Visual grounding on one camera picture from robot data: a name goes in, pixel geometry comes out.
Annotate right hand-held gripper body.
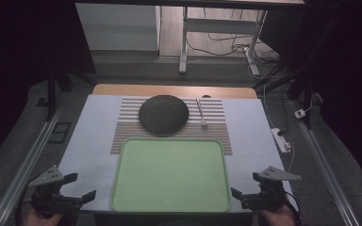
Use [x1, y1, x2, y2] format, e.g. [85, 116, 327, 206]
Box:
[241, 166, 303, 213]

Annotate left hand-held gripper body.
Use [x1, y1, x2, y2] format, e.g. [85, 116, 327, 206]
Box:
[27, 165, 84, 218]

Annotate person's left hand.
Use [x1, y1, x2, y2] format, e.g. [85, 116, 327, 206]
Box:
[23, 208, 62, 226]

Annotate person's right hand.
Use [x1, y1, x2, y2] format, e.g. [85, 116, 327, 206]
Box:
[259, 205, 297, 226]

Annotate white power strip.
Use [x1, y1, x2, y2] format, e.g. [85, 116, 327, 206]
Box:
[271, 127, 292, 154]

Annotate black floor pad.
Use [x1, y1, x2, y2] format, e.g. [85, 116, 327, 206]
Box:
[47, 121, 73, 145]

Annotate striped placemat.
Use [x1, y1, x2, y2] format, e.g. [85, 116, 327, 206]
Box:
[110, 97, 234, 156]

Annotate green plastic tray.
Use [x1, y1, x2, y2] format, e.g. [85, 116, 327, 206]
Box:
[110, 137, 232, 214]

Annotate dark round plate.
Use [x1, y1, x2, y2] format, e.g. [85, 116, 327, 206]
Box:
[138, 94, 189, 135]

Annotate white cabinet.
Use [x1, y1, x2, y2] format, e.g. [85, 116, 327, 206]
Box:
[74, 3, 162, 52]

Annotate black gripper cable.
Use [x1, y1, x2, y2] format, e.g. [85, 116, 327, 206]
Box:
[283, 190, 303, 226]
[14, 187, 35, 226]

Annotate aluminium rail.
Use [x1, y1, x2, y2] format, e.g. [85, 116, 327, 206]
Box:
[0, 105, 64, 226]
[290, 100, 361, 226]

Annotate thin white cable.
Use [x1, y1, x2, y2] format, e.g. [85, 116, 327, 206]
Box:
[287, 142, 296, 173]

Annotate black floor cables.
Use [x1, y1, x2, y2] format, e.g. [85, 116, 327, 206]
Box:
[187, 8, 281, 65]

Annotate white desk frame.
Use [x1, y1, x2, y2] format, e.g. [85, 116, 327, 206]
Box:
[178, 6, 269, 76]

